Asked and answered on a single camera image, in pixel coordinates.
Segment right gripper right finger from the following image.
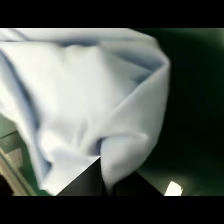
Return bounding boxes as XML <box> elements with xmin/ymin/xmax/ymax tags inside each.
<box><xmin>113</xmin><ymin>170</ymin><xmax>165</xmax><ymax>197</ymax></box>

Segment light blue shirt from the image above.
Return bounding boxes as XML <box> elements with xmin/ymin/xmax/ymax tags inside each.
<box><xmin>0</xmin><ymin>28</ymin><xmax>172</xmax><ymax>197</ymax></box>

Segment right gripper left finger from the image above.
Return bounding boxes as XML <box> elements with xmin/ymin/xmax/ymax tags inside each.
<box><xmin>56</xmin><ymin>156</ymin><xmax>108</xmax><ymax>197</ymax></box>

